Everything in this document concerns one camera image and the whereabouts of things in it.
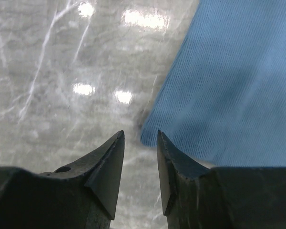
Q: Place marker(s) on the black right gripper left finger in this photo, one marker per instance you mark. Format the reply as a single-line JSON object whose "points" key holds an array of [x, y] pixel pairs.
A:
{"points": [[100, 172]]}

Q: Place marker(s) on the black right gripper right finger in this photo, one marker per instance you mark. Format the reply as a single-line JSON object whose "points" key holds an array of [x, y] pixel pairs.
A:
{"points": [[172, 164]]}

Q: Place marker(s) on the teal tank top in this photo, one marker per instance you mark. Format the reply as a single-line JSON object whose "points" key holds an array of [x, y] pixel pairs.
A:
{"points": [[224, 98]]}

